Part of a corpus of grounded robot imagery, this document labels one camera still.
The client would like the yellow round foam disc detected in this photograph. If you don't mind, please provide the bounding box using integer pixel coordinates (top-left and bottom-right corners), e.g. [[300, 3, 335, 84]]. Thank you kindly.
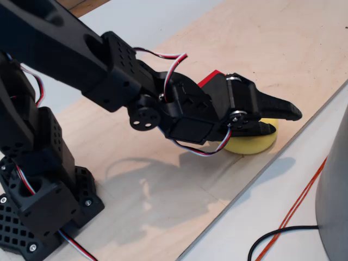
[[224, 118, 279, 156]]

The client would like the red square marker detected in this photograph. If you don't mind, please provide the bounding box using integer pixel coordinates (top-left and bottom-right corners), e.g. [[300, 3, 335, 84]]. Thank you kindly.
[[197, 70, 221, 88]]

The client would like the grey round lamp base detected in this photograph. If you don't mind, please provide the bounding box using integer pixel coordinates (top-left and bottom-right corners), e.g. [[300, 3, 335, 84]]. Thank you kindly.
[[315, 104, 348, 261]]

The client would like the red white servo cable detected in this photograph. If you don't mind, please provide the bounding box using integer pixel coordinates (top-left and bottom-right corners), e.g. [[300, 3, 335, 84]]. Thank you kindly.
[[58, 229, 98, 261], [15, 163, 38, 196], [132, 47, 189, 104], [172, 126, 232, 158]]

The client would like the orange wire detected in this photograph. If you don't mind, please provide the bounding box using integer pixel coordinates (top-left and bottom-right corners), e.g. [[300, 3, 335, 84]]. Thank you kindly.
[[260, 163, 327, 261], [254, 156, 328, 261]]

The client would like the thin black cable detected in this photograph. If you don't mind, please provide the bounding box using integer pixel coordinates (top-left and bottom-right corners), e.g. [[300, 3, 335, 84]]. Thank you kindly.
[[247, 225, 320, 261]]

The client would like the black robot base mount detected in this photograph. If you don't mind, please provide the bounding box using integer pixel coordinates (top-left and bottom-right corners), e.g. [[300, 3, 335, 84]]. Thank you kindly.
[[0, 152, 105, 260]]

